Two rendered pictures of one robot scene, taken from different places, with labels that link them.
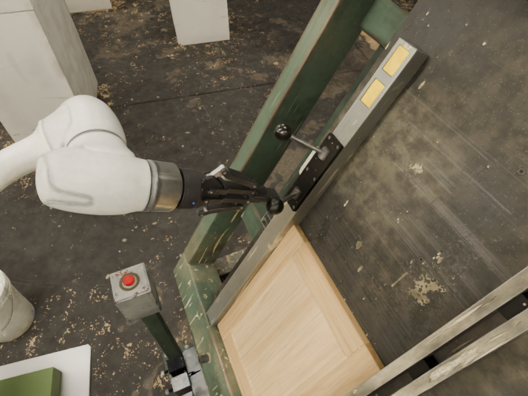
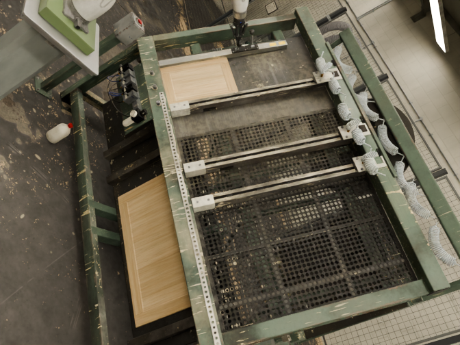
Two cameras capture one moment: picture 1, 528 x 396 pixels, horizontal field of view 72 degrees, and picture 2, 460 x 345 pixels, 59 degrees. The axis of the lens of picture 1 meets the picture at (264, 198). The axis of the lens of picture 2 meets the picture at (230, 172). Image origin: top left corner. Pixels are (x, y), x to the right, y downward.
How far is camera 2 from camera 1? 2.51 m
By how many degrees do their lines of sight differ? 44
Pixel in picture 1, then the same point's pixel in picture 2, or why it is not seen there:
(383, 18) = (278, 35)
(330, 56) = (261, 30)
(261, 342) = (188, 79)
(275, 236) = (219, 55)
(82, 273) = not seen: outside the picture
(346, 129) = (261, 46)
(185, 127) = not seen: outside the picture
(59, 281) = not seen: outside the picture
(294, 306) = (213, 75)
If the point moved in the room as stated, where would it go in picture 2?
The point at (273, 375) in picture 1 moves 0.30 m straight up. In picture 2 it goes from (189, 90) to (226, 67)
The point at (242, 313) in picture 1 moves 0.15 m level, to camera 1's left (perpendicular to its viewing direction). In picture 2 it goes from (182, 69) to (169, 52)
